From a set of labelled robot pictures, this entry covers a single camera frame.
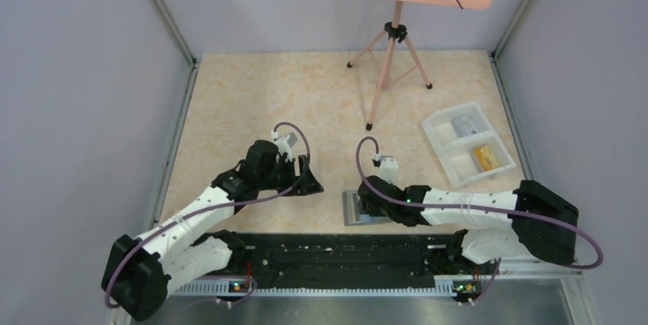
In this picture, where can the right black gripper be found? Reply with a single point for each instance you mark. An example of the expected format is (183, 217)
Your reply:
(366, 207)

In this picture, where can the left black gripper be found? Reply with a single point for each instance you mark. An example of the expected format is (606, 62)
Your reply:
(303, 184)

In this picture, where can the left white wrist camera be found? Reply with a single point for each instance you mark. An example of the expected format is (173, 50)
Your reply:
(285, 144)

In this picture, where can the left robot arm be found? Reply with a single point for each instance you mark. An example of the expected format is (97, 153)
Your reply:
(192, 226)

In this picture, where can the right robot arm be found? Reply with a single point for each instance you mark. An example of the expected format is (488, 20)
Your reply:
(528, 220)

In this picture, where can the grey card holder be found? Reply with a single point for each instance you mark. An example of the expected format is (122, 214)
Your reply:
(356, 213)

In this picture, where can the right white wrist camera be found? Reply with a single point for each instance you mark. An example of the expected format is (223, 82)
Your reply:
(387, 168)

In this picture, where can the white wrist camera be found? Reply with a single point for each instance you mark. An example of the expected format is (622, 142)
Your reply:
(285, 144)
(387, 168)

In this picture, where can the silver card in tray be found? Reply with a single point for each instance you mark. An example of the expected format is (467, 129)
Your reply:
(464, 125)

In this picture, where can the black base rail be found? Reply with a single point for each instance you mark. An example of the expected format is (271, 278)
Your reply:
(269, 264)

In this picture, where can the gold cards in tray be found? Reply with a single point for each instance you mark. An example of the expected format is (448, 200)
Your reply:
(485, 158)

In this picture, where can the white divided plastic tray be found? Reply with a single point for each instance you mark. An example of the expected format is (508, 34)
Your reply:
(454, 154)

